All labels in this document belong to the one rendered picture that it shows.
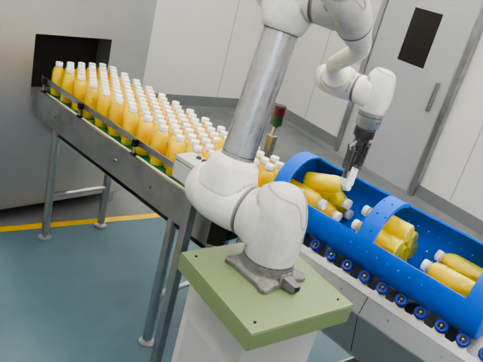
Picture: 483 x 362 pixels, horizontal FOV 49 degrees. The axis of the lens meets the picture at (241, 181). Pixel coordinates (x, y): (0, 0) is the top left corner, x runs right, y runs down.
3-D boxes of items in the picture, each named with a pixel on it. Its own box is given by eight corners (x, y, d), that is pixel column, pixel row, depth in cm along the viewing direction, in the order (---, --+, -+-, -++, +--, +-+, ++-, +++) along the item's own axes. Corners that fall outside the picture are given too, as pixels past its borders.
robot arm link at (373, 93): (389, 115, 192) (357, 103, 198) (405, 73, 186) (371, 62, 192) (379, 118, 183) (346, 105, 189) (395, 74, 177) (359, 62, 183)
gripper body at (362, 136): (369, 131, 187) (360, 155, 191) (380, 130, 193) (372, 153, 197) (351, 123, 191) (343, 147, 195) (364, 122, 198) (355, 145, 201)
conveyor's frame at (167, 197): (182, 389, 249) (226, 223, 214) (22, 222, 344) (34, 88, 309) (251, 352, 283) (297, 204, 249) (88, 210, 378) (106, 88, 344)
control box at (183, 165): (203, 197, 207) (208, 174, 203) (171, 176, 219) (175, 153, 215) (221, 194, 214) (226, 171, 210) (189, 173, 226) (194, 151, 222)
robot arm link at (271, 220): (278, 277, 145) (300, 207, 137) (226, 247, 153) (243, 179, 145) (305, 258, 158) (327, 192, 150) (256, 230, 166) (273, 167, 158)
